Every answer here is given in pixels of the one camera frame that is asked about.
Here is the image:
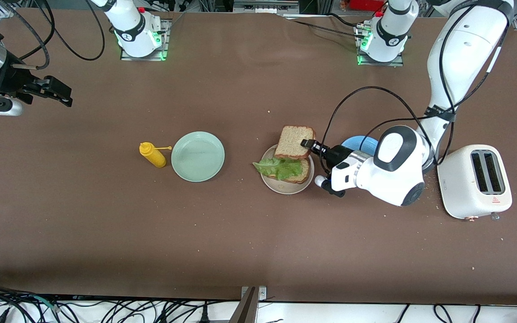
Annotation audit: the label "brown bread slice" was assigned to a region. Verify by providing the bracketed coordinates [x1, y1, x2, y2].
[275, 126, 316, 161]
[265, 157, 311, 184]

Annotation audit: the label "green lettuce leaf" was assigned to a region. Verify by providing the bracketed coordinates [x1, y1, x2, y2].
[253, 157, 304, 181]

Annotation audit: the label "yellow mustard squeeze bottle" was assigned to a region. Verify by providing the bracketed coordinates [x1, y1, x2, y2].
[139, 142, 173, 169]

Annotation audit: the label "blue plate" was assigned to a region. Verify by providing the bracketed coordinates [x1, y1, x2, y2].
[340, 135, 380, 153]

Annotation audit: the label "beige plate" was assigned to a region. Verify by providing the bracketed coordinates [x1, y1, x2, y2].
[260, 144, 315, 195]

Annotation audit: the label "pale green plate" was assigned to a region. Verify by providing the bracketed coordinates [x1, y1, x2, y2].
[171, 131, 225, 183]

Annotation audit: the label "white toaster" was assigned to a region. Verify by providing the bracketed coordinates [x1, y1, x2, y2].
[437, 144, 513, 222]

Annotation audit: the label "red box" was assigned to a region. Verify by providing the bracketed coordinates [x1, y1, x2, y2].
[340, 0, 387, 13]

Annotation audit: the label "dark metal bar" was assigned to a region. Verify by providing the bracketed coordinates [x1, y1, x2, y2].
[228, 287, 257, 323]

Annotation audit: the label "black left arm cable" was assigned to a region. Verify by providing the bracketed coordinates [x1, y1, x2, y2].
[320, 0, 516, 175]

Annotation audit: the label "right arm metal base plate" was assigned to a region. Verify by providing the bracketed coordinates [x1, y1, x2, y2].
[120, 18, 170, 61]

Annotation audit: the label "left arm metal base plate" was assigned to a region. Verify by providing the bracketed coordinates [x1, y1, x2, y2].
[355, 25, 405, 67]

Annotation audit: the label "black cable on table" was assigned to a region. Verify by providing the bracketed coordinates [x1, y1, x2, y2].
[279, 13, 369, 41]

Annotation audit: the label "small metal table bracket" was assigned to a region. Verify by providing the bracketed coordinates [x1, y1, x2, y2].
[241, 286, 267, 302]

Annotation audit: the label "tangled black floor cables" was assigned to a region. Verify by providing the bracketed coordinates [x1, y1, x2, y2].
[0, 282, 223, 323]

